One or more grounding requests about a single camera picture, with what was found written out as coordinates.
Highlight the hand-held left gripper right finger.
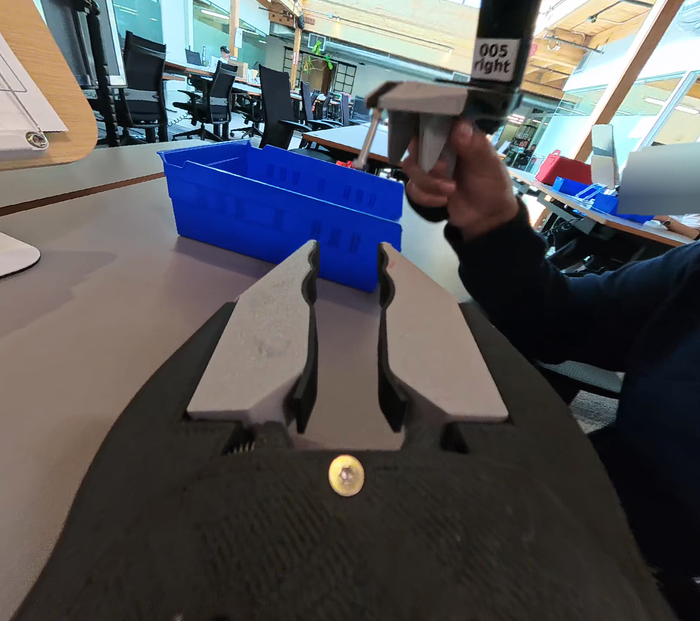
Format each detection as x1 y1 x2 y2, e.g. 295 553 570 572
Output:
376 241 510 435

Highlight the person's torso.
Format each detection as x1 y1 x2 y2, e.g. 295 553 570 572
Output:
593 353 700 621

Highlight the steel bolt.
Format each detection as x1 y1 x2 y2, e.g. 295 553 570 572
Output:
353 109 379 169

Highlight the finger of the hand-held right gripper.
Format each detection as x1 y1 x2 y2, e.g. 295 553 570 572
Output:
365 81 471 116

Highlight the black office chair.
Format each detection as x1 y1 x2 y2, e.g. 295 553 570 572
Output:
174 60 240 141
256 64 329 151
116 30 169 145

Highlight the small blue bin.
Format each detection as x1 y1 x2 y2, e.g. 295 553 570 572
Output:
552 176 654 224

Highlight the green hanging plant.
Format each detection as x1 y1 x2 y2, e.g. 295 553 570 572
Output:
302 38 337 79

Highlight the wood-top office table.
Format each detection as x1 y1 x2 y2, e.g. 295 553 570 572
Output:
302 122 407 166

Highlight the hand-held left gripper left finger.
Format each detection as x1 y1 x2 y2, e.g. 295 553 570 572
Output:
186 240 320 436

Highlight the red bag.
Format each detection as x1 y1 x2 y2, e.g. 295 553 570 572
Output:
535 150 594 188

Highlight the instruction sheet on stand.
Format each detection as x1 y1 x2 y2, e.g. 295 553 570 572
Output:
0 0 99 171

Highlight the white cardboard box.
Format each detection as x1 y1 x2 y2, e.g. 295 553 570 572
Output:
591 124 622 188

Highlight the blue plastic bin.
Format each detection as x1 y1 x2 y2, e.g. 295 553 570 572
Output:
157 140 404 294

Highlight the person's right hand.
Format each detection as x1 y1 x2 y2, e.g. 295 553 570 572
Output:
401 119 520 241

